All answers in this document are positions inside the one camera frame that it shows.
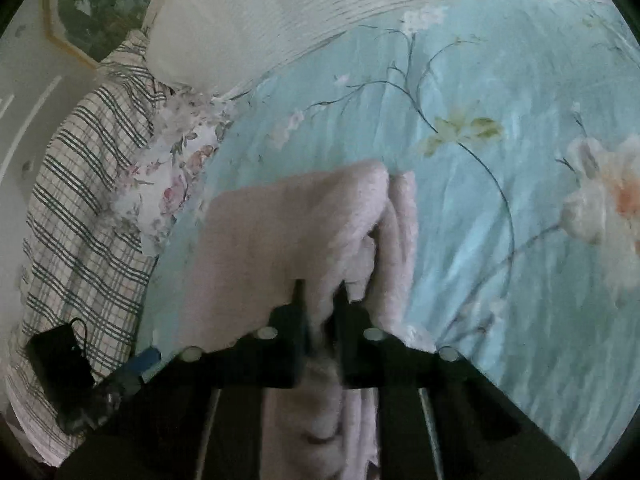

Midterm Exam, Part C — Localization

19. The pink knit sweater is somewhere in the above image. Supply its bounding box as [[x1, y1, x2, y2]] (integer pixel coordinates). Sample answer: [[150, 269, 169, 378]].
[[177, 159, 437, 480]]

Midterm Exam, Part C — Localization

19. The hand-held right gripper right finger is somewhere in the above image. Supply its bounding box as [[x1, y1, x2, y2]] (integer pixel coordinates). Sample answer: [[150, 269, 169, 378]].
[[331, 281, 582, 480]]

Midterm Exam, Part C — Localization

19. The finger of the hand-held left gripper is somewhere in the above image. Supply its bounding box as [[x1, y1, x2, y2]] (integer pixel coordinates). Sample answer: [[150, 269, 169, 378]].
[[127, 345, 162, 377]]

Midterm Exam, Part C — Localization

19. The plaid blanket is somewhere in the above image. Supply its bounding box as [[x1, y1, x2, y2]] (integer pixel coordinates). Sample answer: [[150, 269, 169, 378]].
[[5, 30, 172, 467]]

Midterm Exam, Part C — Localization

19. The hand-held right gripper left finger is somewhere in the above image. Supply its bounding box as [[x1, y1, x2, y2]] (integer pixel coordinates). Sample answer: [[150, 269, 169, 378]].
[[55, 279, 313, 480]]

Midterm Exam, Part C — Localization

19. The teal floral bedsheet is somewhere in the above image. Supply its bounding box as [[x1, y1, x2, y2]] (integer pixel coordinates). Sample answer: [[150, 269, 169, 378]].
[[135, 0, 640, 461]]

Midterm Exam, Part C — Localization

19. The white floral cloth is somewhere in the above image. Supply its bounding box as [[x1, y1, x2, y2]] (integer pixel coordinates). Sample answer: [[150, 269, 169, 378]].
[[112, 89, 237, 257]]

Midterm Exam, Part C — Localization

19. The white striped pillow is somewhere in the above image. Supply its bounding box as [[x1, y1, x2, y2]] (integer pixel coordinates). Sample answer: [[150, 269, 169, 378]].
[[144, 0, 596, 97]]

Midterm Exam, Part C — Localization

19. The gold framed green painting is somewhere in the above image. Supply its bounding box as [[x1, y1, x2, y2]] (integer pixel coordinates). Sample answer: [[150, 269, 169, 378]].
[[42, 0, 177, 69]]

